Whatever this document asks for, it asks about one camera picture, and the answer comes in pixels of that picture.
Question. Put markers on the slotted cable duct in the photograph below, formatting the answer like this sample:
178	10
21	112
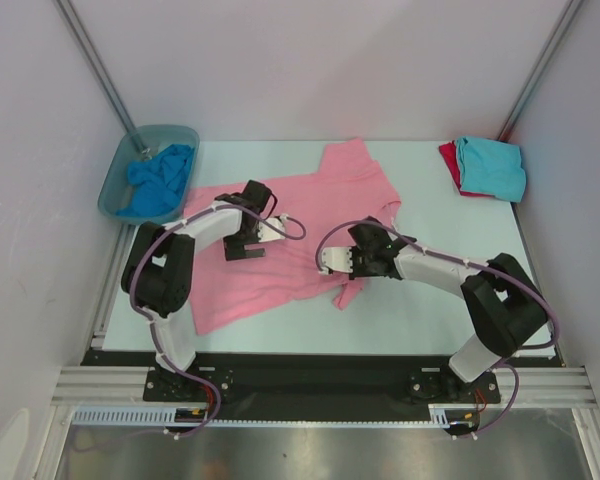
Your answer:
185	417

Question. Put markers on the folded light blue t shirt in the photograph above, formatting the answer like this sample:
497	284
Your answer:
490	167

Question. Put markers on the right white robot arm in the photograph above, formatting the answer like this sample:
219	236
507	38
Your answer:
506	310

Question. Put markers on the aluminium front rail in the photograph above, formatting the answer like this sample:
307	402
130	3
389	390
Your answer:
528	387

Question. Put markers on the left aluminium corner post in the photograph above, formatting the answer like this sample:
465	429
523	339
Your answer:
93	59

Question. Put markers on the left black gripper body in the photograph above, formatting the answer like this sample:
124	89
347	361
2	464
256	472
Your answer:
248	236

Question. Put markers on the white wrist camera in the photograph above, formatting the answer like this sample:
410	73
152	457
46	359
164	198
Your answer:
332	260
270	230

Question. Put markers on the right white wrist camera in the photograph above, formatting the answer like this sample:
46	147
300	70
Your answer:
332	260

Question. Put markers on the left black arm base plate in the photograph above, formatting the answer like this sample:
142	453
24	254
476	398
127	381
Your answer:
162	385

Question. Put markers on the aluminium corner post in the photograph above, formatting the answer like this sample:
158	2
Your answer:
93	59
560	31

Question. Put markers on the pink t shirt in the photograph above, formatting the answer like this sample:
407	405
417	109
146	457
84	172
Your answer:
348	185

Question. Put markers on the right aluminium corner post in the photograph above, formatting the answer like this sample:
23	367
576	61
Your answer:
560	31

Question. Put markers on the folded red t shirt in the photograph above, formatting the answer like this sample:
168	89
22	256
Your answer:
448	153

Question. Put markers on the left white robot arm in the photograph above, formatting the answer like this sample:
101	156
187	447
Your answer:
159	271

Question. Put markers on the crumpled blue t shirt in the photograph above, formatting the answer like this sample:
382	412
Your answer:
159	183

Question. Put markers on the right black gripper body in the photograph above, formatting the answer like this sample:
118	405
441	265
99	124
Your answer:
359	268

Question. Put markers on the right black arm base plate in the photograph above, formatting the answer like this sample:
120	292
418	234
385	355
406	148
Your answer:
442	386

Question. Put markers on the translucent blue plastic bin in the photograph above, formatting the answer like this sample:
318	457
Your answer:
141	145

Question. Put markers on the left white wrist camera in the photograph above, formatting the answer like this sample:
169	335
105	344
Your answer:
270	230

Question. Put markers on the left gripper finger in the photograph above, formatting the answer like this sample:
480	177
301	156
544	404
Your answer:
233	251
252	254

